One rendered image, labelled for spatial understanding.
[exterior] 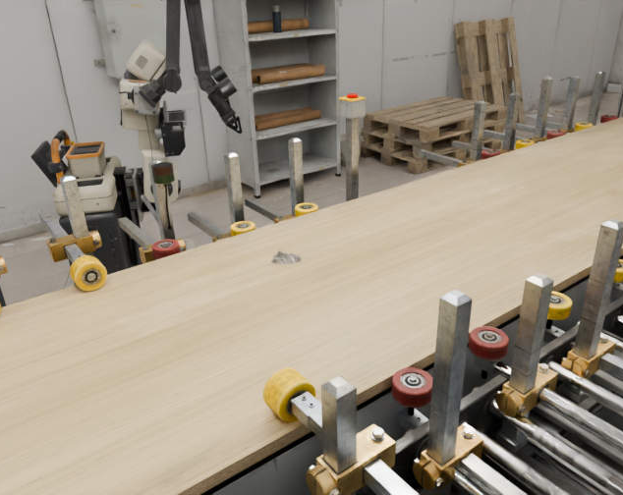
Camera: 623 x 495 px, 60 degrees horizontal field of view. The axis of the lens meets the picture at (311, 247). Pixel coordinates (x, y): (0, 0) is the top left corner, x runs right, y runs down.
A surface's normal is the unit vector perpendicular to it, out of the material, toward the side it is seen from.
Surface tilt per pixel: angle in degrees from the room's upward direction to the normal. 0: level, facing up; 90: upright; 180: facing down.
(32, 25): 90
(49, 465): 0
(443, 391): 90
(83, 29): 90
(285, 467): 90
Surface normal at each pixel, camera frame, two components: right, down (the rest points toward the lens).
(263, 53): 0.59, 0.33
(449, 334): -0.81, 0.28
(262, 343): -0.04, -0.90
